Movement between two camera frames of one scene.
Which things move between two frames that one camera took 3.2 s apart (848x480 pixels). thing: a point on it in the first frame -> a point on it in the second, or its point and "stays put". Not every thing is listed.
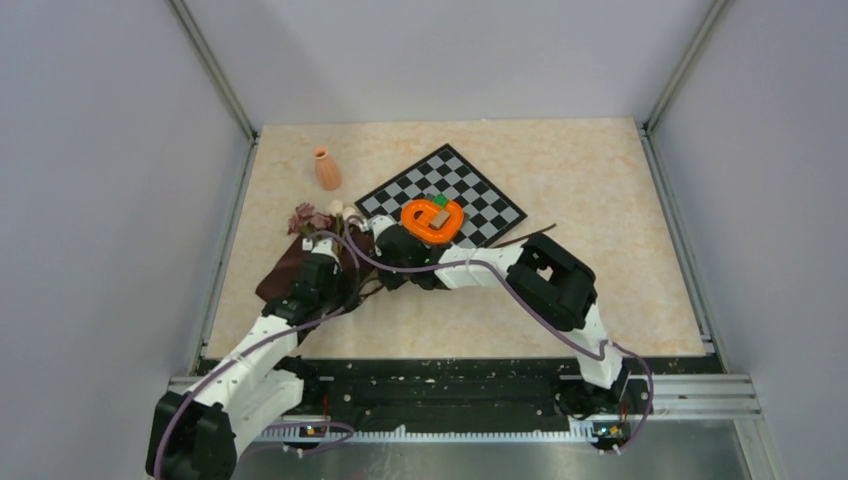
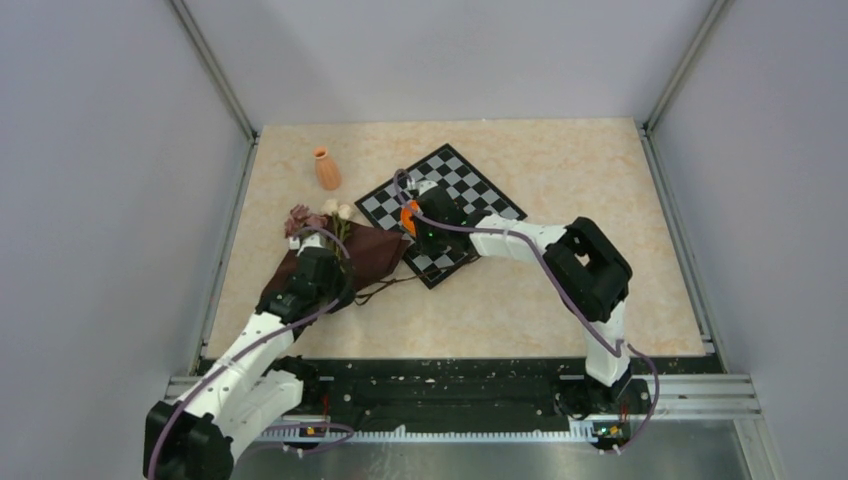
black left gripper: [349, 292] stays put
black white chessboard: [488, 213] stays put
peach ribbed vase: [328, 174] stays put
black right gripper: [390, 282] -> [426, 247]
